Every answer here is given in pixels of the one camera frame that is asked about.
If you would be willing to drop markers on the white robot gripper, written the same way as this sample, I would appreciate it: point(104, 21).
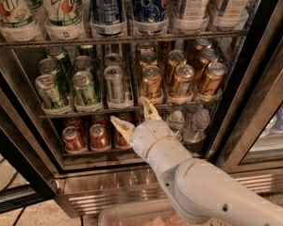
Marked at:
point(150, 133)

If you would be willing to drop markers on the silver redbull can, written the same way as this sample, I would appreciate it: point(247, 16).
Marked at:
point(113, 59)
point(115, 83)

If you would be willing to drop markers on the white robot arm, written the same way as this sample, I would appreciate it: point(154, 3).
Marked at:
point(197, 189)

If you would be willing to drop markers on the front right red can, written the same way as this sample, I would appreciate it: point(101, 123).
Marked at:
point(120, 140)

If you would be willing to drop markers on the red can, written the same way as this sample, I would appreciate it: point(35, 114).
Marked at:
point(73, 140)
point(99, 137)
point(120, 140)

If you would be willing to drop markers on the front left gold can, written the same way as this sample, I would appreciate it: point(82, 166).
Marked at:
point(151, 82)

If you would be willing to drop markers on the gold can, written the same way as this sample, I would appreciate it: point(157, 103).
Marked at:
point(212, 78)
point(148, 59)
point(181, 81)
point(174, 58)
point(205, 57)
point(151, 82)

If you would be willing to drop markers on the front middle red can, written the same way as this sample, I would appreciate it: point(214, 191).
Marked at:
point(99, 137)

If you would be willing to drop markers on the front right green can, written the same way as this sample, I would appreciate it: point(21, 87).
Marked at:
point(85, 91)

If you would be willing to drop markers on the green can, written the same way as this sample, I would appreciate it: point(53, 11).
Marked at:
point(52, 96)
point(83, 64)
point(50, 65)
point(85, 91)
point(61, 55)

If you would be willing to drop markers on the front middle gold can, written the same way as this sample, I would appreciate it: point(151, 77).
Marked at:
point(181, 81)

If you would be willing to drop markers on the front left red can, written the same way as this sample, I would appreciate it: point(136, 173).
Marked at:
point(73, 140)

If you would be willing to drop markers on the middle right green can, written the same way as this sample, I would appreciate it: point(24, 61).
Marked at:
point(83, 64)

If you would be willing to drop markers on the front right gold can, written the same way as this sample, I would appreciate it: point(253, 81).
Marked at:
point(212, 78)

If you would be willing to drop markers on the steel fridge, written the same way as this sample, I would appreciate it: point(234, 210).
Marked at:
point(236, 141)

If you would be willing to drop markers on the front left green can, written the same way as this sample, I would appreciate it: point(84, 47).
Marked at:
point(52, 96)

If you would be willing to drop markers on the middle left green can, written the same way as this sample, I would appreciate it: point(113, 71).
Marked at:
point(50, 65)

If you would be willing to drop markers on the back left green can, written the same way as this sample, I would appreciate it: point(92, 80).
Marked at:
point(61, 55)

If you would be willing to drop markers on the middle clear water bottle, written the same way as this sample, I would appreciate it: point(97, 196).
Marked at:
point(176, 122)

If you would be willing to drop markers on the clear water bottle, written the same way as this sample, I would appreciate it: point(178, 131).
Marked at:
point(176, 122)
point(199, 123)

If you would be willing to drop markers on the right clear water bottle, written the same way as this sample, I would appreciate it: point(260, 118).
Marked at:
point(199, 123)

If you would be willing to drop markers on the clear plastic container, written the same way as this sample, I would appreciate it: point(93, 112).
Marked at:
point(154, 213)

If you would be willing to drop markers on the right blue pepsi bottle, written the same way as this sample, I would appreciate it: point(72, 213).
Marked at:
point(150, 15)

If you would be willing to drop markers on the blue pepsi bottle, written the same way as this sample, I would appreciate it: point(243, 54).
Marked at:
point(108, 16)
point(150, 15)

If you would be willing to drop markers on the left blue pepsi bottle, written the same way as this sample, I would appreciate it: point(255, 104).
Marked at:
point(108, 16)

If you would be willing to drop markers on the left white drink bottle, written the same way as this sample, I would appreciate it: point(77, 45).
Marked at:
point(190, 15)

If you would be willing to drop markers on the white drink bottle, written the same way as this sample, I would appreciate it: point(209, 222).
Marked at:
point(190, 15)
point(225, 14)

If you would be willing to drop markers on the right 7up bottle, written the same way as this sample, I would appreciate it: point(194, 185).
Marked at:
point(64, 19)

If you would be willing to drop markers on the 7up bottle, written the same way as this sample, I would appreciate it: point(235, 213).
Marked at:
point(17, 21)
point(64, 19)

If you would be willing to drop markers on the right white drink bottle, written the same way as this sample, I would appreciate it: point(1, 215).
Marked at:
point(225, 14)

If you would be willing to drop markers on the left 7up bottle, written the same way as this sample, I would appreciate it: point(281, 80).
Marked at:
point(17, 21)

